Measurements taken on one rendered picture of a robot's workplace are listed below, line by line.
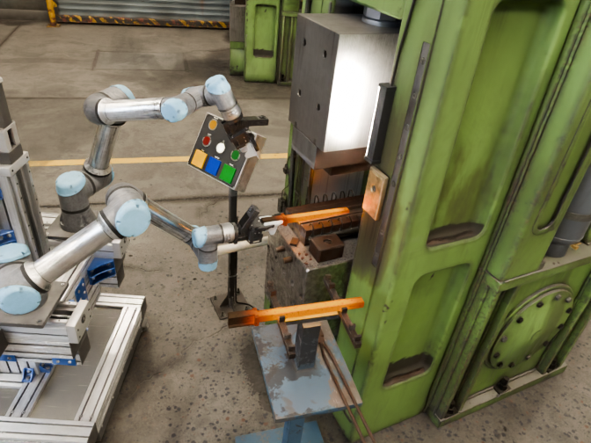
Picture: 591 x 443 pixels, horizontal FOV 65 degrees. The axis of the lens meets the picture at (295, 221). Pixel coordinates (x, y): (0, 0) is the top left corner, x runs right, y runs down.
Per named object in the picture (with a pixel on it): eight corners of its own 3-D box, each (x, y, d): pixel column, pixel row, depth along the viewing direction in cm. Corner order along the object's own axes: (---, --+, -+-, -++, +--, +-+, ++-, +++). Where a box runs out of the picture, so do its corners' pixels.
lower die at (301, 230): (303, 246, 194) (306, 228, 189) (284, 220, 208) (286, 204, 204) (387, 228, 211) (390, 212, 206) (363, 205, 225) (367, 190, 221)
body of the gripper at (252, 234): (256, 231, 194) (229, 236, 189) (258, 214, 189) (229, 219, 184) (263, 242, 188) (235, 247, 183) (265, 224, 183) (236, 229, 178)
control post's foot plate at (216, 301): (219, 322, 277) (219, 310, 272) (208, 297, 293) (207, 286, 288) (253, 312, 286) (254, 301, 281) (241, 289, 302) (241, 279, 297)
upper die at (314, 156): (313, 170, 174) (317, 147, 169) (291, 147, 189) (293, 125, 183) (404, 156, 191) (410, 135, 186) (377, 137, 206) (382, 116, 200)
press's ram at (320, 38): (335, 163, 159) (353, 40, 137) (288, 120, 187) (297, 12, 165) (432, 149, 176) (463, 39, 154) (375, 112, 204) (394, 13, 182)
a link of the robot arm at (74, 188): (53, 206, 200) (47, 179, 193) (76, 192, 211) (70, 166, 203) (76, 214, 197) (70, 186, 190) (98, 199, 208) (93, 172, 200)
